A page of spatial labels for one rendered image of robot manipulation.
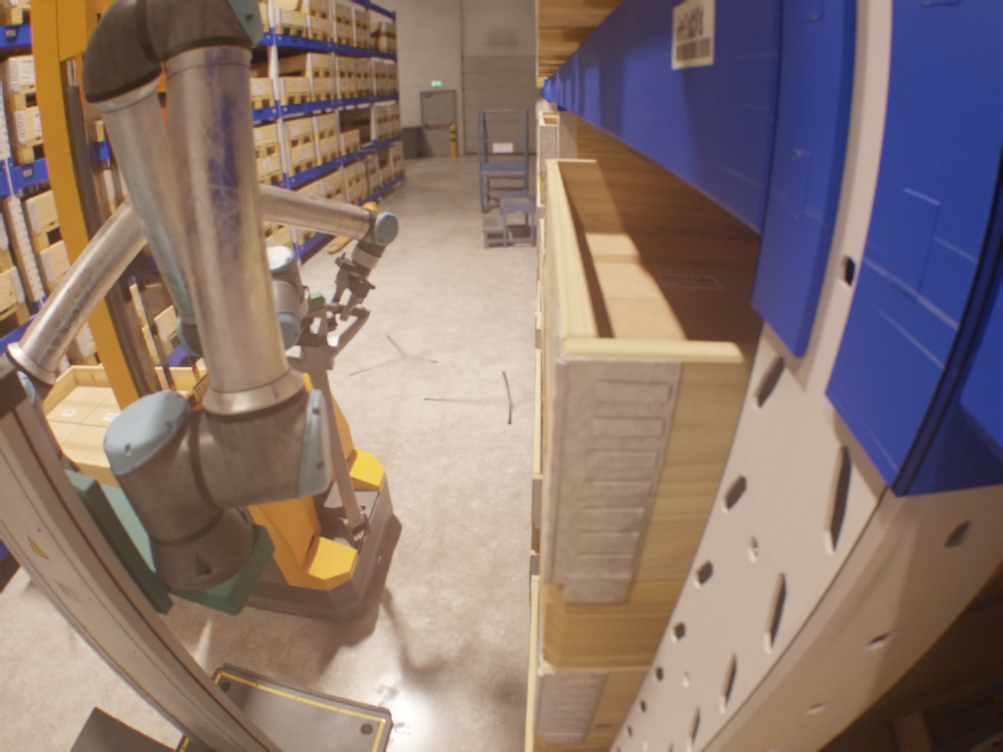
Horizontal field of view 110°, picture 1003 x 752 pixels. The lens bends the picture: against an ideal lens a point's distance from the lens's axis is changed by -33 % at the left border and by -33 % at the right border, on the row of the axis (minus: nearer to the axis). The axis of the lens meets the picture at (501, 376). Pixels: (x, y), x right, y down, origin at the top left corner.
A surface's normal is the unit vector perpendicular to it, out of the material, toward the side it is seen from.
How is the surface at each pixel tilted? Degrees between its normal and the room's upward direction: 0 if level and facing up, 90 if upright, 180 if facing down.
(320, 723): 0
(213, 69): 81
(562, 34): 90
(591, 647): 90
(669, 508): 90
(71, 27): 90
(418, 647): 0
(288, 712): 0
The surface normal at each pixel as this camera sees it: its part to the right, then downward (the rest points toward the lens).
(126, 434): -0.10, -0.84
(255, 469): 0.26, 0.33
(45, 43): -0.07, 0.51
